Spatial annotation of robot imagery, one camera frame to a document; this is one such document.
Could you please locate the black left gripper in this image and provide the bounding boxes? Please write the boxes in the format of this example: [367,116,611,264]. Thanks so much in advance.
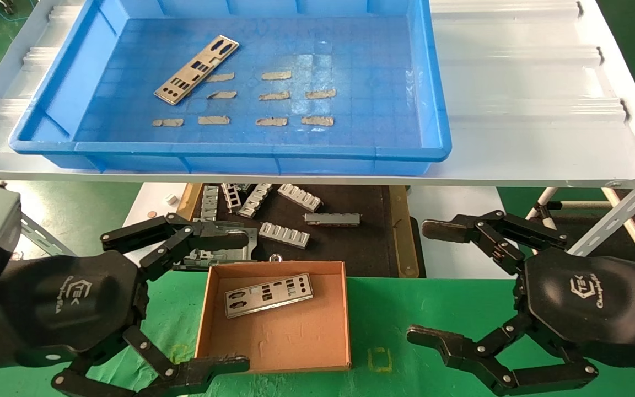
[0,212,251,397]

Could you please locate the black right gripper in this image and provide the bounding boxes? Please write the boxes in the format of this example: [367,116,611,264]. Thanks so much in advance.
[406,210,635,397]

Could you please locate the silver slotted shield plate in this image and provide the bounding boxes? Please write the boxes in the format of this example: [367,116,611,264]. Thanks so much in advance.
[225,273,314,319]

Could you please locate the brown cardboard box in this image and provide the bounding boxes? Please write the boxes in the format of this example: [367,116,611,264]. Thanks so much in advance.
[195,261,352,373]

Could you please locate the blue plastic tray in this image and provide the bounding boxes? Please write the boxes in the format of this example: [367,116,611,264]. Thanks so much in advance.
[9,0,453,176]

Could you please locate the large grey metal chassis plate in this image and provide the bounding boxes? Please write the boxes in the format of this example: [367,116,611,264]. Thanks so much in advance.
[174,221,259,268]

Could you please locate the green cloth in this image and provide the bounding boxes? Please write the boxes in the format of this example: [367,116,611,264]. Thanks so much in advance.
[0,266,635,397]

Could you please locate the grey closed metal bar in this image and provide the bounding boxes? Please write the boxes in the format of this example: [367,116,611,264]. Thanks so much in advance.
[304,213,362,227]

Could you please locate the perforated metal angle brace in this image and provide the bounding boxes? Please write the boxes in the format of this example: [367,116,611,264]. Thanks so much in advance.
[568,165,635,257]
[20,212,81,257]

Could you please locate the white metal shelf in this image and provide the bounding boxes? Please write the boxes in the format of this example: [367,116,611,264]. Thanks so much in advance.
[0,0,635,188]

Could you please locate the silver shield plate round holes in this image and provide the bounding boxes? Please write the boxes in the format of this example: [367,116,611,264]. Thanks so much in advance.
[154,35,240,105]

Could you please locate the grey slotted metal bracket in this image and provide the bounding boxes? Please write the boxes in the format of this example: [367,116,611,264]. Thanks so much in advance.
[239,184,274,219]
[201,185,220,221]
[221,184,243,214]
[277,184,322,212]
[258,222,311,249]

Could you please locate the black mat wooden frame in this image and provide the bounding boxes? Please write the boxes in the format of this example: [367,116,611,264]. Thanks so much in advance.
[155,184,421,279]

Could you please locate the white pipe frame black joints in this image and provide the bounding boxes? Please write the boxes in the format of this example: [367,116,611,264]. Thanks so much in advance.
[524,187,607,246]

